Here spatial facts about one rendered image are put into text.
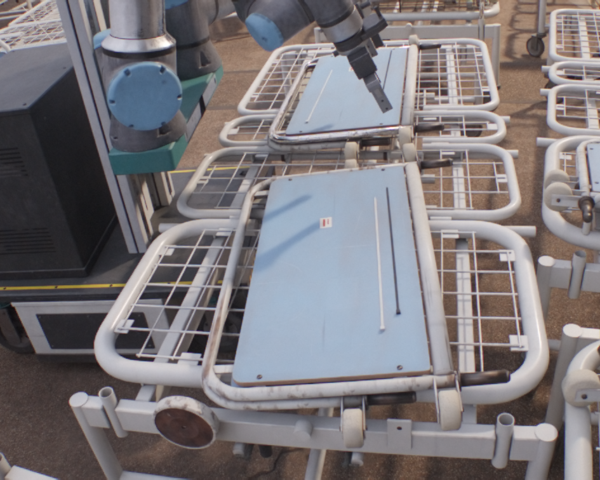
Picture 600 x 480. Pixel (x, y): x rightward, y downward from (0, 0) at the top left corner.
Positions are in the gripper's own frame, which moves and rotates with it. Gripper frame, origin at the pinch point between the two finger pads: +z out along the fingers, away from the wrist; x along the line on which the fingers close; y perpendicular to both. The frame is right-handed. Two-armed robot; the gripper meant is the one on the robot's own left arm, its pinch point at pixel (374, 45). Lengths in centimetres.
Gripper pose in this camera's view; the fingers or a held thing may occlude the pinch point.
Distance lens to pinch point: 188.0
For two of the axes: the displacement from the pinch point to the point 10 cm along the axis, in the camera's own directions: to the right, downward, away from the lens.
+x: 2.5, -4.6, 8.5
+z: 4.7, 8.3, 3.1
